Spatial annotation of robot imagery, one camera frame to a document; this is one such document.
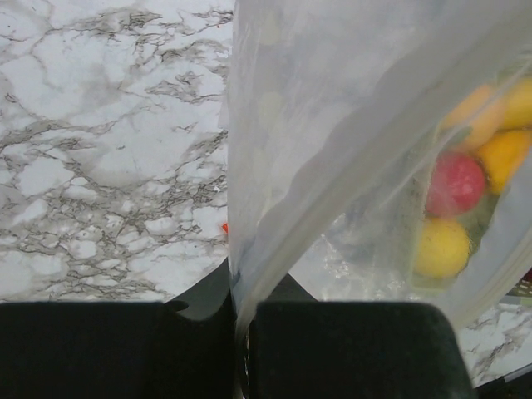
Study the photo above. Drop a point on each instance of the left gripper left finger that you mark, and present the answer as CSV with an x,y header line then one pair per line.
x,y
182,348

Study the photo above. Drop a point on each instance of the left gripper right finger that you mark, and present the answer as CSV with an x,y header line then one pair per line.
x,y
302,348

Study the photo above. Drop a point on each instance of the clear zip top bag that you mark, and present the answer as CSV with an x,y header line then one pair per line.
x,y
332,114

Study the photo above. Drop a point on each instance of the yellow toy mango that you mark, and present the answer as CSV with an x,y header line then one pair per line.
x,y
518,100

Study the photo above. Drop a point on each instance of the pale green plastic basket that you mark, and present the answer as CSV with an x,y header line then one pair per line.
x,y
477,220

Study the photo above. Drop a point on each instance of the yellow toy bell pepper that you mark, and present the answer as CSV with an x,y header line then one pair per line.
x,y
502,156

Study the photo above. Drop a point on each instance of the yellow toy lemon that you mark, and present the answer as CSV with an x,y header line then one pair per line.
x,y
443,250

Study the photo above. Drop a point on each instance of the red toy apple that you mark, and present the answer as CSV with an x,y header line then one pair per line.
x,y
457,185

